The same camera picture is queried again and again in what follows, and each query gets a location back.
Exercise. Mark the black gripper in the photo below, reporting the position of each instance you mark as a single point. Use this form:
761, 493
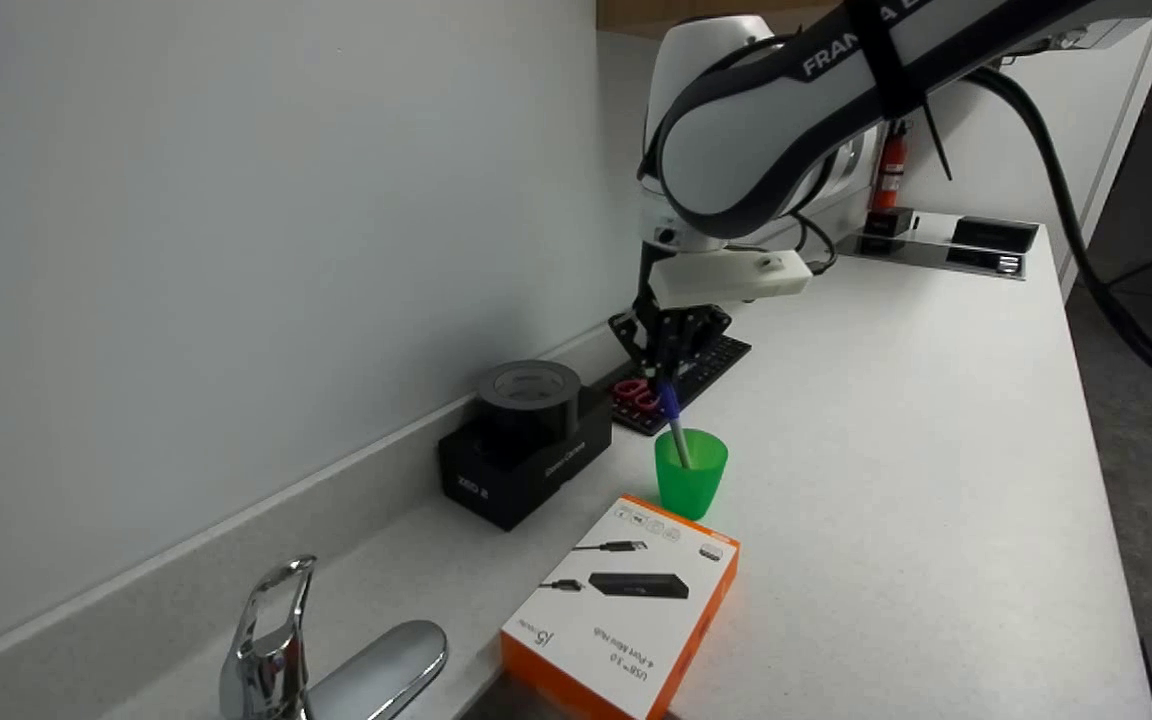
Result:
669, 329

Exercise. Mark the white marker with blue cap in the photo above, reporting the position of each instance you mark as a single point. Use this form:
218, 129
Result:
677, 432

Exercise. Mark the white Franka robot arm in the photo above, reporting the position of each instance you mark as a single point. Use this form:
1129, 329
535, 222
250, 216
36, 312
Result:
789, 121

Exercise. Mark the green plastic cup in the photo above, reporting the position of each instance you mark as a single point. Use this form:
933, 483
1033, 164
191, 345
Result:
691, 483

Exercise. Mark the black box with cylinder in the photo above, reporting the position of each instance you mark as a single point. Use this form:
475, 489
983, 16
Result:
520, 443

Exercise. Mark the orange and white product box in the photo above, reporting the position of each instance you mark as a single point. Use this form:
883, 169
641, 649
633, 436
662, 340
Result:
623, 607

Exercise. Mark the red fire extinguisher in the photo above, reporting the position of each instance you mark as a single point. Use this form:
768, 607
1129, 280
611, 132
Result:
884, 164

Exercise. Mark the black countertop outlet panel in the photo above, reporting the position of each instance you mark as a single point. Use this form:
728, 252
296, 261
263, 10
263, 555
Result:
956, 246

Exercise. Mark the chrome faucet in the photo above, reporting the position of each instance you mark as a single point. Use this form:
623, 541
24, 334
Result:
296, 664

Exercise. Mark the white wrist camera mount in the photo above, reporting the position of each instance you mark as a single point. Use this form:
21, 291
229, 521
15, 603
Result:
738, 272

